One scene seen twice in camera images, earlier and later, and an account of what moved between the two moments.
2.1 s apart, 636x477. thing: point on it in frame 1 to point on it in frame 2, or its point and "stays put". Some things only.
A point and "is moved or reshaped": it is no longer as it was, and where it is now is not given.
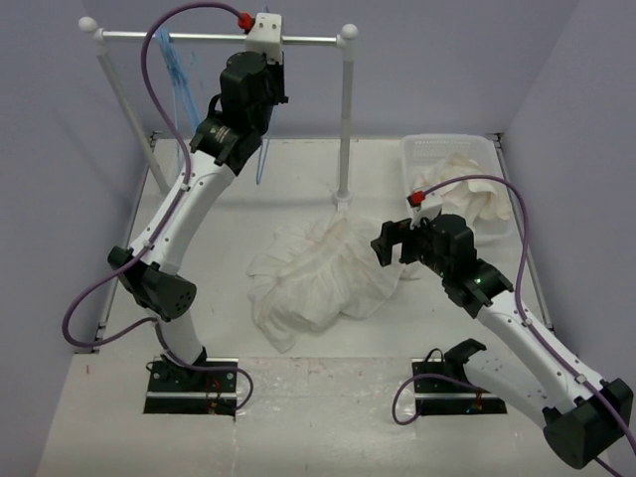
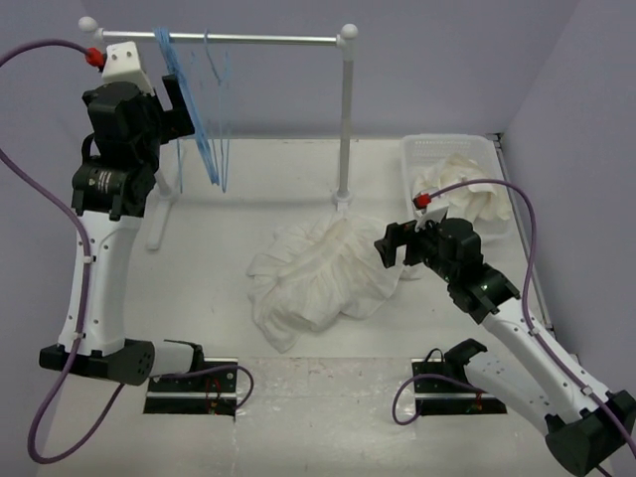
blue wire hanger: (267, 144) is moved or reshaped
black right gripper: (397, 230) stays put
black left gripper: (278, 70) to (176, 121)
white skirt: (305, 277) stays put
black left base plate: (179, 391) stays put
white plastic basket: (420, 152) stays put
